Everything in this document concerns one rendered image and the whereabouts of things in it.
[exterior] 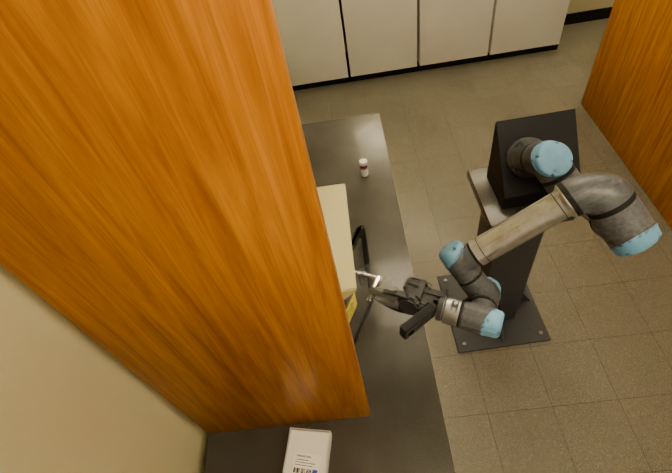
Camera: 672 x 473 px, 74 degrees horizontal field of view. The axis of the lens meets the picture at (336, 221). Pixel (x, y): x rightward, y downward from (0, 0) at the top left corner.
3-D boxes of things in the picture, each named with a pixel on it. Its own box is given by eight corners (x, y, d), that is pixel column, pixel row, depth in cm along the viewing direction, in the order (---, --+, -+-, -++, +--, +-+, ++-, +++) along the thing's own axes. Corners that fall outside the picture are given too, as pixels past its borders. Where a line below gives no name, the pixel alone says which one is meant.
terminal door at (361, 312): (337, 382, 135) (314, 318, 104) (372, 297, 152) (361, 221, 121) (340, 383, 134) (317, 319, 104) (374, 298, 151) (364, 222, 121)
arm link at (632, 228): (566, 159, 155) (644, 191, 104) (590, 193, 157) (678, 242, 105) (535, 180, 159) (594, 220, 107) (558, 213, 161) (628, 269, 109)
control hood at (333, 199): (310, 319, 102) (302, 296, 95) (307, 213, 123) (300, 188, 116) (361, 313, 101) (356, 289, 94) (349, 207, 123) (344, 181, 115)
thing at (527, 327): (517, 265, 265) (552, 149, 197) (550, 340, 234) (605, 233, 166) (437, 277, 267) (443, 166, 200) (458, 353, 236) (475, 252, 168)
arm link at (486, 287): (485, 261, 128) (479, 283, 119) (508, 292, 129) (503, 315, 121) (462, 272, 133) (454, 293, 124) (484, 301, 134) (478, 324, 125)
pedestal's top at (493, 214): (541, 164, 193) (543, 157, 190) (573, 220, 172) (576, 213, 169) (466, 176, 194) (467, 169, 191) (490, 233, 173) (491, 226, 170)
